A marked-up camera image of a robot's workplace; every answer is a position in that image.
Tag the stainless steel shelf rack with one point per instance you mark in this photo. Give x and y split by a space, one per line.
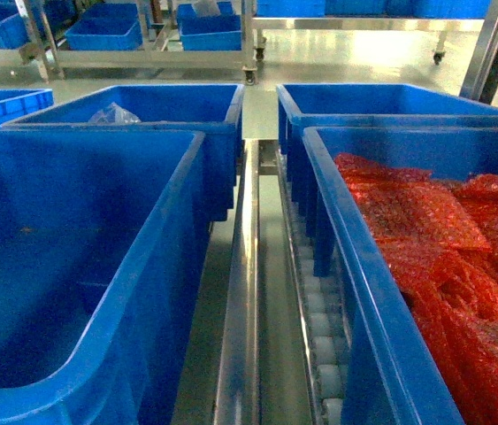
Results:
267 346

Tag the empty blue bin near left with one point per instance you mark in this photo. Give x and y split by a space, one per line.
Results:
103 237

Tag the clear plastic bag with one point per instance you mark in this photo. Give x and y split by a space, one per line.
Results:
114 114

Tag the blue bin with red bags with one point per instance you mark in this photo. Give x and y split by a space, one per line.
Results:
392 378

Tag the blue bin far right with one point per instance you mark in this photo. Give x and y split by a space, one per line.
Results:
372 105

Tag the red bubble wrap bags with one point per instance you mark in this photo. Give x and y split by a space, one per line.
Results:
440 242

